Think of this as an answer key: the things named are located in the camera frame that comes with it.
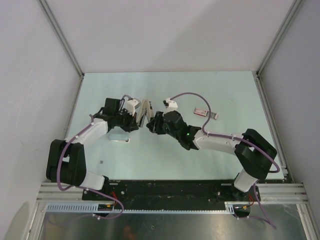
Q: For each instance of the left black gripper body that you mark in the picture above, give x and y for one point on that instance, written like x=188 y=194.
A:
x=125 y=120

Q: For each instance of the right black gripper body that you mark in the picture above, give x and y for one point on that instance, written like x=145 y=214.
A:
x=172 y=134

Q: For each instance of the beige black stapler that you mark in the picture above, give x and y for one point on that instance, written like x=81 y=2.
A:
x=145 y=114

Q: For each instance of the staple box with staples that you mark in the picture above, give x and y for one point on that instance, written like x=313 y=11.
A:
x=205 y=113

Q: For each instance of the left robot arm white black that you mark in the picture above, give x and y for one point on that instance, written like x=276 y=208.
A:
x=67 y=164

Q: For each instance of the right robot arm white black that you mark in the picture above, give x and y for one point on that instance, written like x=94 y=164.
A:
x=255 y=154

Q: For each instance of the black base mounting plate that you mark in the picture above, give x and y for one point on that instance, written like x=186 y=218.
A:
x=170 y=195

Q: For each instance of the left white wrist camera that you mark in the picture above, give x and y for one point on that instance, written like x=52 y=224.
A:
x=131 y=105

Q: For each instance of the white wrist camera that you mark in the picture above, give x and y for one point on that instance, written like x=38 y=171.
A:
x=170 y=105
x=131 y=105

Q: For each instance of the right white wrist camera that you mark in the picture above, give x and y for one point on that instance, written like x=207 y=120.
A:
x=170 y=105

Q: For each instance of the aluminium frame rail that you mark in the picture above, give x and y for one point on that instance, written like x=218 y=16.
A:
x=282 y=193

